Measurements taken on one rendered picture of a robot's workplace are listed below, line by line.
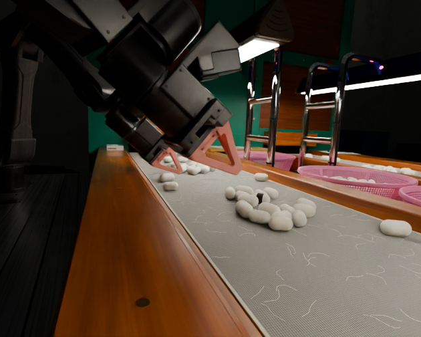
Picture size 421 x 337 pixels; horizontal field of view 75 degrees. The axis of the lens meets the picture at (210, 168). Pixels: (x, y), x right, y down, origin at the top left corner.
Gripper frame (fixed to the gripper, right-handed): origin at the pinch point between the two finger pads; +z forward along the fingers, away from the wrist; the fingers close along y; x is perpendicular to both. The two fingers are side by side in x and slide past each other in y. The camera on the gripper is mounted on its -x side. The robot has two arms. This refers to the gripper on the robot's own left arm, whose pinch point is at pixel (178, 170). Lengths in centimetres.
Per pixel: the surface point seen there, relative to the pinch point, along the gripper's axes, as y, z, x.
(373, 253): -44.3, 9.6, -5.4
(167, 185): -12.1, -3.4, 4.2
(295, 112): 61, 48, -68
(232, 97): 61, 15, -47
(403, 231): -42.3, 14.7, -11.0
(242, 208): -30.6, 1.5, -0.5
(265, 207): -31.2, 4.1, -2.9
